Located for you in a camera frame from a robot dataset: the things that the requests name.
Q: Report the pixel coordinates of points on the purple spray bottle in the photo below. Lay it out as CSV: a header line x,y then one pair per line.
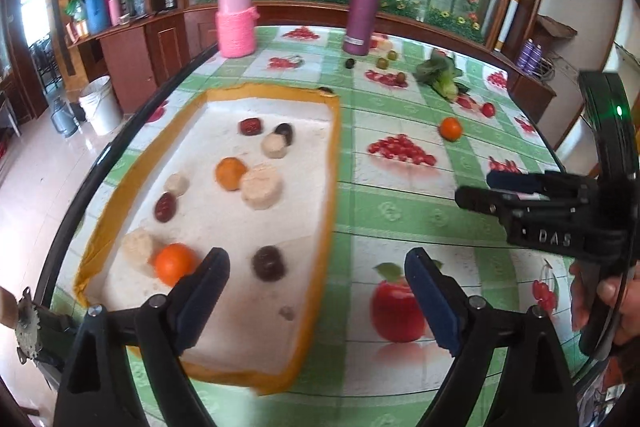
x,y
536,59
525,56

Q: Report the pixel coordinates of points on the small dark green fruit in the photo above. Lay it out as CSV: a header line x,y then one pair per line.
x,y
349,63

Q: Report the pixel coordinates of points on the pale cream rice cake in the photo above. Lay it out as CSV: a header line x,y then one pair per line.
x,y
137,247

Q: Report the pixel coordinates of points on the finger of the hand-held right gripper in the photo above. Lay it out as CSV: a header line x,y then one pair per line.
x,y
480,201
510,181

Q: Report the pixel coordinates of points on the pink crochet covered jar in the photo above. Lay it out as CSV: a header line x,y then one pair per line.
x,y
235,19

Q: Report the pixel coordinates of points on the dark red date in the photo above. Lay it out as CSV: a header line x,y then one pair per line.
x,y
163,208

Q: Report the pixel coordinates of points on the red cherry tomato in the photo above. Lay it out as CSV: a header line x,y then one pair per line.
x,y
487,109

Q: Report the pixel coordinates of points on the dark wooden chair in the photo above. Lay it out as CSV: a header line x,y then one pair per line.
x,y
42,57

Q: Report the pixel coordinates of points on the green plastic bag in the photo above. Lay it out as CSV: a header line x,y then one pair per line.
x,y
75,9

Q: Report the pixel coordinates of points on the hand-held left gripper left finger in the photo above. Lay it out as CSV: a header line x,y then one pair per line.
x,y
200,297

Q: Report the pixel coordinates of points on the medium beige rice cake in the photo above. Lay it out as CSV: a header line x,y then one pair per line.
x,y
274,147

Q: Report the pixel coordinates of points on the brown cardboard box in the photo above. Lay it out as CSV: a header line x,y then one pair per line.
x,y
555,27

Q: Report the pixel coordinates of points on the pink plastic bottle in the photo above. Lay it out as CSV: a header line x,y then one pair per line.
x,y
114,7

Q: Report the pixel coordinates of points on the large round beige rice cake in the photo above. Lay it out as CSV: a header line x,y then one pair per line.
x,y
260,187

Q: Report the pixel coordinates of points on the blue plastic bottle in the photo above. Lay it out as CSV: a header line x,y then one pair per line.
x,y
96,9

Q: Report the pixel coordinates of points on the white rolled paper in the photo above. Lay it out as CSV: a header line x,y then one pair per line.
x,y
515,2

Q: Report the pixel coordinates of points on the wooden low cabinet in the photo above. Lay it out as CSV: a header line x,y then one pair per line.
x,y
140,52
530,94

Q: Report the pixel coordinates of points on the purple thermos bottle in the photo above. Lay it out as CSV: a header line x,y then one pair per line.
x,y
365,9

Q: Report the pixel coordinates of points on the person's right hand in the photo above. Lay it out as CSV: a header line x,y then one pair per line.
x,y
612,296

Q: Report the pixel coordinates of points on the yellow box with white inside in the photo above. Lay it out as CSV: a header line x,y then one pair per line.
x,y
300,207

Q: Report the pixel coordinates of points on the metal motor part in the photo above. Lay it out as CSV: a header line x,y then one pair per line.
x,y
27,327

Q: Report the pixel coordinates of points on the bright red date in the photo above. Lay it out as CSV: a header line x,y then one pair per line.
x,y
249,127

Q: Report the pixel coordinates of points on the large dark purple plum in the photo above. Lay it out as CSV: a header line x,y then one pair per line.
x,y
269,263

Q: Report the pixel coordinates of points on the white plastic bucket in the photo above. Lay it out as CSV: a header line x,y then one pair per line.
x,y
102,104

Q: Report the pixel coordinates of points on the reddish orange tangerine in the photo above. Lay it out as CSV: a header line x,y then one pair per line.
x,y
174,263

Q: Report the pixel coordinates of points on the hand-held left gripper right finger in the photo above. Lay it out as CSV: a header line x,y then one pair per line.
x,y
430,294

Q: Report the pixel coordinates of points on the green fruit print tablecloth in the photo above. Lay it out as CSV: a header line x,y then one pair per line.
x,y
400,207

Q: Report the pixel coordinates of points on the small beige rice cake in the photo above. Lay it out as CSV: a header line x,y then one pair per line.
x,y
176,183

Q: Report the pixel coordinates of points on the green bok choy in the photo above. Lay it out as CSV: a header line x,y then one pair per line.
x,y
442,77

